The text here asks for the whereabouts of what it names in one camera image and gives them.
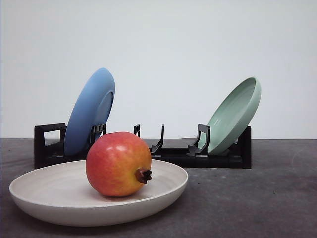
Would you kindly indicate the red yellow pomegranate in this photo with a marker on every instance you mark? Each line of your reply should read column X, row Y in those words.
column 118, row 164

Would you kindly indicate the white plate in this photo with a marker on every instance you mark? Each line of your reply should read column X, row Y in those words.
column 63, row 193

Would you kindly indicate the blue plate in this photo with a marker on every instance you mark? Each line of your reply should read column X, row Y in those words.
column 92, row 105

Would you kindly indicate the green plate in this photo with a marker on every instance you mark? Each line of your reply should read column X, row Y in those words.
column 237, row 110

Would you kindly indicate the black plastic dish rack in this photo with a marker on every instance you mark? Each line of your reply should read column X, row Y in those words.
column 49, row 143

